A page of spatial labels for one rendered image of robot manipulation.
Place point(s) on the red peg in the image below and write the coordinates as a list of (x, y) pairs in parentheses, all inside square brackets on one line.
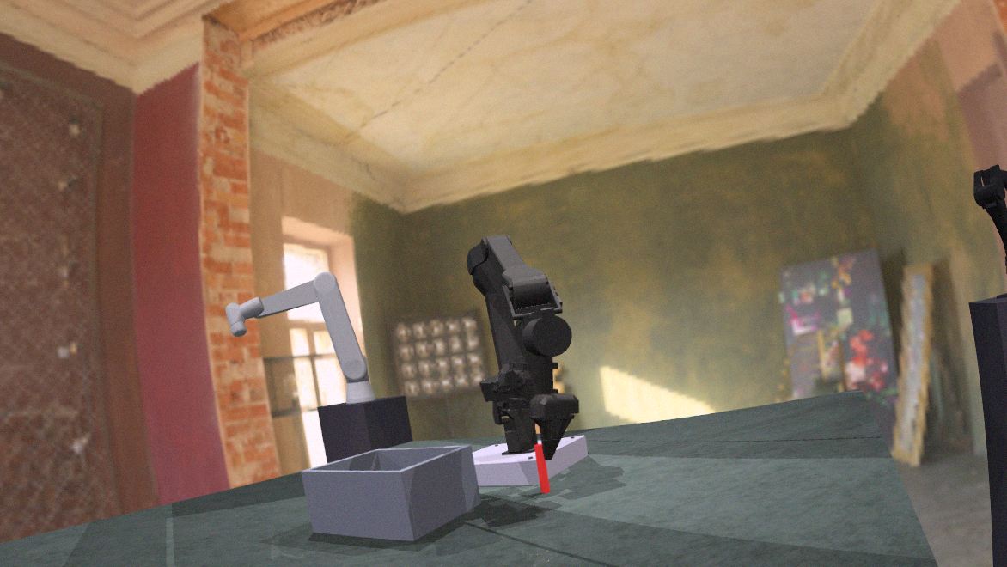
[(541, 464)]

